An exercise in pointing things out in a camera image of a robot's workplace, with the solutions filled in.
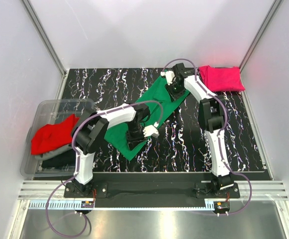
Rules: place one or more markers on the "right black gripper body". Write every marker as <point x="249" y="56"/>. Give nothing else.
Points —
<point x="173" y="90"/>

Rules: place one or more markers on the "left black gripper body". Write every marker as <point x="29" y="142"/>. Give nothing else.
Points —
<point x="135" y="134"/>

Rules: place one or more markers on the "green t shirt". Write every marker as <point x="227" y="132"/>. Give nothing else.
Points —
<point x="116" y="135"/>

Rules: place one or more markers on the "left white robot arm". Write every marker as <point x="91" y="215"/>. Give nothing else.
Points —
<point x="90" y="130"/>

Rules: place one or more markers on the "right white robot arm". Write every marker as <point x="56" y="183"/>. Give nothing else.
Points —
<point x="212" y="119"/>

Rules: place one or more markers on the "folded pink t shirt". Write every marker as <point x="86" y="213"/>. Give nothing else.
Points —
<point x="221" y="79"/>

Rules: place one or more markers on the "black marble pattern mat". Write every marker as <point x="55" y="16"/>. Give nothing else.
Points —
<point x="181" y="145"/>

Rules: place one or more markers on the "black t shirt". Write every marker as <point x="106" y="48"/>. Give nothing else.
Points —
<point x="62" y="161"/>

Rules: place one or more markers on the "clear plastic bin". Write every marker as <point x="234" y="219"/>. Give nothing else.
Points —
<point x="50" y="112"/>

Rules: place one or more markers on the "left orange connector block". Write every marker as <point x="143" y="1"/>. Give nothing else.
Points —
<point x="87" y="204"/>

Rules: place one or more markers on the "orange connector block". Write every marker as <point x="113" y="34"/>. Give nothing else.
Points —
<point x="87" y="204"/>
<point x="222" y="205"/>

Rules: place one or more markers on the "red t shirt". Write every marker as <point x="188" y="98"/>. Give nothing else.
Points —
<point x="53" y="136"/>

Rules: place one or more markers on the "right orange connector block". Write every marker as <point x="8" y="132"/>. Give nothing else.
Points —
<point x="222" y="205"/>

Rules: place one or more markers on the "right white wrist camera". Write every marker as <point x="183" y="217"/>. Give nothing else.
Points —
<point x="169" y="75"/>

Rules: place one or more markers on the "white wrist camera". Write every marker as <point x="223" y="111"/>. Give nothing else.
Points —
<point x="169" y="75"/>
<point x="151" y="130"/>

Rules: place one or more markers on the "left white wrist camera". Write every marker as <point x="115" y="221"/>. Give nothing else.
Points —
<point x="151" y="130"/>

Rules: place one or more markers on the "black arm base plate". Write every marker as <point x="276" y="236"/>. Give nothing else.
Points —
<point x="106" y="185"/>

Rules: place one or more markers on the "white slotted cable duct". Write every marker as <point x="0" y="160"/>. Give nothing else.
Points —
<point x="124" y="205"/>

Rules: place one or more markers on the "right aluminium frame post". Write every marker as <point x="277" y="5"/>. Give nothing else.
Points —
<point x="260" y="32"/>

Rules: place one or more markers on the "aluminium frame post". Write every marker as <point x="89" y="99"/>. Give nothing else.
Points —
<point x="43" y="35"/>
<point x="260" y="32"/>

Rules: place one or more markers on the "aluminium front rail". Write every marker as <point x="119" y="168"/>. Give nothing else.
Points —
<point x="256" y="190"/>

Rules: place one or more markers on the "left aluminium frame post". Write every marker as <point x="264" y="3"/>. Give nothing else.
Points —
<point x="43" y="35"/>

